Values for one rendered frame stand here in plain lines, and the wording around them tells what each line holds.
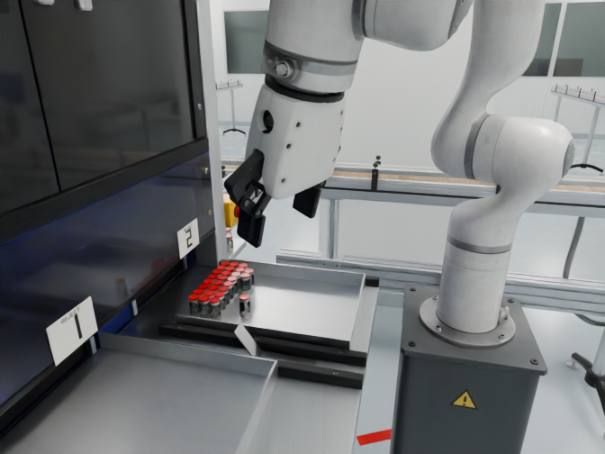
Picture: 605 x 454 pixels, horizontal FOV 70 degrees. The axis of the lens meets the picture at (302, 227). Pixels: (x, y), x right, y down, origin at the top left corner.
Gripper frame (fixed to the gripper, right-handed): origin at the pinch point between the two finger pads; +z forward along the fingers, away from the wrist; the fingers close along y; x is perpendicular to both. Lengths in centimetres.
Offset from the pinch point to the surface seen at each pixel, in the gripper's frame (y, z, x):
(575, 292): 143, 68, -43
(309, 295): 31, 39, 10
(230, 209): 35, 36, 42
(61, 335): -17.1, 24.2, 19.8
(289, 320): 20.5, 37.9, 7.5
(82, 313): -13.2, 24.2, 21.6
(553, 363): 166, 120, -56
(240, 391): 0.5, 34.7, 1.2
